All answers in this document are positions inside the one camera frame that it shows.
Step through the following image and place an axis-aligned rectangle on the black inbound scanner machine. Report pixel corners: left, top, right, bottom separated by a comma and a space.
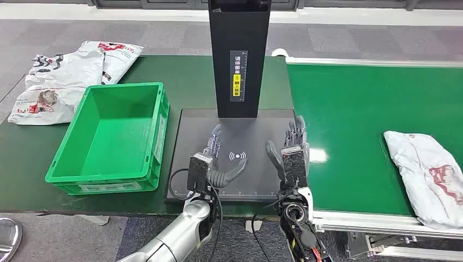
166, 0, 301, 203

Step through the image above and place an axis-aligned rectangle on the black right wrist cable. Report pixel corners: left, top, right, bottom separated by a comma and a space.
251, 188, 290, 262

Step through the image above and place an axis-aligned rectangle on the green plastic crate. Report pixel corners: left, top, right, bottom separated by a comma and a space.
45, 82, 171, 196

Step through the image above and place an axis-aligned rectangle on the white courier bag red print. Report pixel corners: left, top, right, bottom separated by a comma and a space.
79, 40, 144, 86

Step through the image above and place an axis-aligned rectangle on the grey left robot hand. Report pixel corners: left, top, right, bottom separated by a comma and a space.
204, 124, 249, 189

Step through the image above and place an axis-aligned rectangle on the dark framed glass partition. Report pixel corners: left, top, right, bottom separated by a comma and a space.
92, 0, 463, 11

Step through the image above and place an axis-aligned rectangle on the grey courier bag parcel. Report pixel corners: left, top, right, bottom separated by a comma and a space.
383, 130, 463, 230

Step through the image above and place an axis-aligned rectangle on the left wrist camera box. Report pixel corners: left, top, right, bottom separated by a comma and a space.
187, 153, 213, 194

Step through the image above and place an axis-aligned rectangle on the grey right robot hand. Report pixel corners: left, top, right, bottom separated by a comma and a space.
265, 115, 310, 182

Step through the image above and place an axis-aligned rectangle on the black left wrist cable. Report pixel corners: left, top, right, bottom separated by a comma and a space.
168, 168, 223, 262

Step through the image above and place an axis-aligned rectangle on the white table foot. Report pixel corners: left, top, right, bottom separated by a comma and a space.
76, 215, 109, 225
245, 219, 263, 233

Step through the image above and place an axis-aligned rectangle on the white courier bag black print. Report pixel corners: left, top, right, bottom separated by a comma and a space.
24, 50, 106, 91

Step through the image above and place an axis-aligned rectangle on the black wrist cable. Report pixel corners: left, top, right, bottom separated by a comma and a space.
168, 168, 223, 262
251, 188, 290, 262

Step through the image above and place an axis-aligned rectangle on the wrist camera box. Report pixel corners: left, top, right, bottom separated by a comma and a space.
187, 153, 213, 194
281, 146, 308, 189

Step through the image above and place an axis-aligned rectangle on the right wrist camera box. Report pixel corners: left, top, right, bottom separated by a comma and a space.
281, 146, 308, 189

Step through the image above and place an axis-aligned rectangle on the white courier bag brown picture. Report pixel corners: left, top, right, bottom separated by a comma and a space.
8, 86, 87, 126

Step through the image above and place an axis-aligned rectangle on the shiny silver robot shell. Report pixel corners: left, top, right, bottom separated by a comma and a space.
0, 217, 23, 262

